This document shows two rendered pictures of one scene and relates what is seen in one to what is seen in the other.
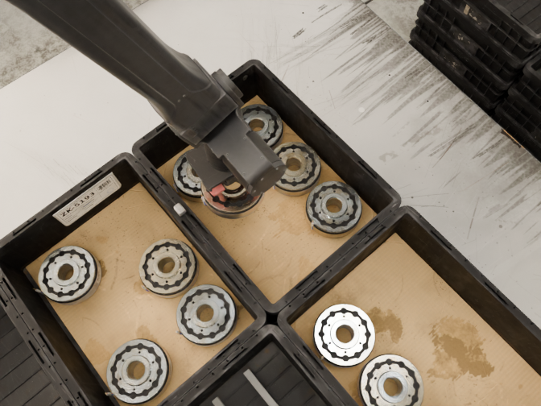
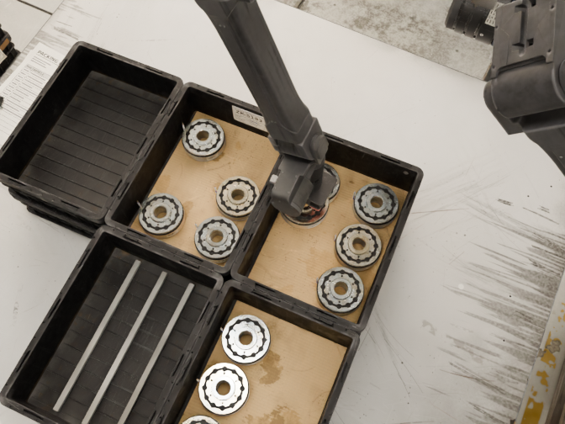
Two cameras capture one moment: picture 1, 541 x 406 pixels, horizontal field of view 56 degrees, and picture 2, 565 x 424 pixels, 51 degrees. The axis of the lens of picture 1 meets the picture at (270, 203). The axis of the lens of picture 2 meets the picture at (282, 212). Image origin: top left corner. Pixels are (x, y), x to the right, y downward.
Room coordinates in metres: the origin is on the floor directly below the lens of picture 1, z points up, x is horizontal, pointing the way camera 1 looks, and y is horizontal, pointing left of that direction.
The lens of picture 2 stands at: (0.04, -0.35, 2.12)
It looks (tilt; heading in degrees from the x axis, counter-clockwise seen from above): 67 degrees down; 59
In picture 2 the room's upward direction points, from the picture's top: straight up
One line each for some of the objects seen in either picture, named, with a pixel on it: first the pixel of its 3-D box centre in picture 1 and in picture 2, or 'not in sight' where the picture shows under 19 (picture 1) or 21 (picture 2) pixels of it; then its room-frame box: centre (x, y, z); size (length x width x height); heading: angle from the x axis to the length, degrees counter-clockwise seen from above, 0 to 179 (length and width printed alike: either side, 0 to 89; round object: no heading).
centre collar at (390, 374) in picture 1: (392, 387); (223, 388); (0.01, -0.17, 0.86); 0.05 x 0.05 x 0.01
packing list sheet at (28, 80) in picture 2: not in sight; (33, 97); (-0.08, 0.82, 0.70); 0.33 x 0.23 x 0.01; 33
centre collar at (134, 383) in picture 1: (136, 370); (160, 212); (0.07, 0.24, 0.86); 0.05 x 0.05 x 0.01
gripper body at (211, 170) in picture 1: (225, 147); (307, 176); (0.34, 0.06, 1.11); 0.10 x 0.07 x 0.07; 119
